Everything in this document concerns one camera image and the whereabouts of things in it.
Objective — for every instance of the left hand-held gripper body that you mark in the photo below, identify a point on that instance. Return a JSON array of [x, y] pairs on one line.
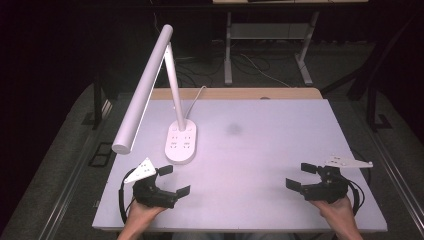
[[151, 195]]

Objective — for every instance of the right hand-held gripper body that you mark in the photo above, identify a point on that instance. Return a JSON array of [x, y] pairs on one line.
[[328, 190]]

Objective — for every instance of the grey metal desk frame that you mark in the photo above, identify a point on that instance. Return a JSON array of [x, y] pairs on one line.
[[268, 31]]

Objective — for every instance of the black metal stand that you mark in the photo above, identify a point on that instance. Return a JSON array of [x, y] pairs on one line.
[[371, 100], [97, 100]]

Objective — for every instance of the white table mat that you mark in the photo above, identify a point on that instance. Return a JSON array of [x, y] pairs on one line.
[[253, 150]]

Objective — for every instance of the person's left hand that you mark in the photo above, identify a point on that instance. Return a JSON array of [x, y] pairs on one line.
[[140, 215]]

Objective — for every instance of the white desk lamp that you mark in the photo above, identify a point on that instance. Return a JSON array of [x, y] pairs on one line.
[[143, 90]]

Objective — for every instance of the black floor bracket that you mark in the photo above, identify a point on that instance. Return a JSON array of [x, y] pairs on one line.
[[100, 154]]

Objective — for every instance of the person's right hand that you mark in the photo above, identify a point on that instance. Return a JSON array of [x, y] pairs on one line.
[[338, 213]]

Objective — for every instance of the aluminium floor rail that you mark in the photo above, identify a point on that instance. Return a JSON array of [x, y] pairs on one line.
[[66, 193], [396, 173]]

